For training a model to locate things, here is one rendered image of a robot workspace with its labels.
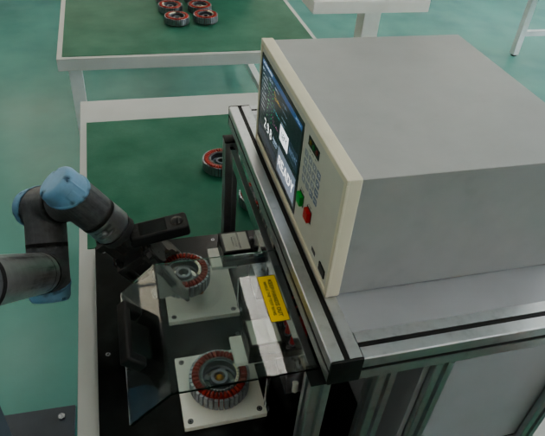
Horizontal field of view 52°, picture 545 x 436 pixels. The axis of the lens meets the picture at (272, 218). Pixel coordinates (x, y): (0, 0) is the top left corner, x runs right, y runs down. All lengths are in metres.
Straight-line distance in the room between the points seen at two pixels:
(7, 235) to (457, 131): 2.21
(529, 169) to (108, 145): 1.30
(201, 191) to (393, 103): 0.83
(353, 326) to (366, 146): 0.24
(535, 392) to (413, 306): 0.33
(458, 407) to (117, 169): 1.13
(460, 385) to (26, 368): 1.61
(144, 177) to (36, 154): 1.63
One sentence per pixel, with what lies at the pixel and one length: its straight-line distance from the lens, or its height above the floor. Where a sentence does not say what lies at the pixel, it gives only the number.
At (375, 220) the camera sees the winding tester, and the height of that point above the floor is 1.25.
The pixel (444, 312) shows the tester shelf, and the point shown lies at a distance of 0.84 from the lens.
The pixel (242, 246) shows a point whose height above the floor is 0.92.
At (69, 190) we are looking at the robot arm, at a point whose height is 1.11.
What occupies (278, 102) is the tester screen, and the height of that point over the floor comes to 1.26.
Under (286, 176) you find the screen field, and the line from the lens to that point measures 0.93.
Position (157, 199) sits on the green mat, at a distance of 1.56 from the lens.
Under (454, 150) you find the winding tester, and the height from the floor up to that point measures 1.32.
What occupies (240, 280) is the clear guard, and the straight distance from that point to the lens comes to 0.88.
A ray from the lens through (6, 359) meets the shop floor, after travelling 2.24.
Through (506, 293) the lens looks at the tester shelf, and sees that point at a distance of 0.90.
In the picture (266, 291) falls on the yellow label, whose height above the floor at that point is 1.07.
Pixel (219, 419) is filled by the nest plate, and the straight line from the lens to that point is 1.07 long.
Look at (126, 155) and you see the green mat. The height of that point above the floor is 0.75.
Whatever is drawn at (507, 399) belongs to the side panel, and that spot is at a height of 0.91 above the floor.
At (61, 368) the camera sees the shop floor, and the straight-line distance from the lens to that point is 2.16.
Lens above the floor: 1.70
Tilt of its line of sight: 39 degrees down
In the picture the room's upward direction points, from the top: 5 degrees clockwise
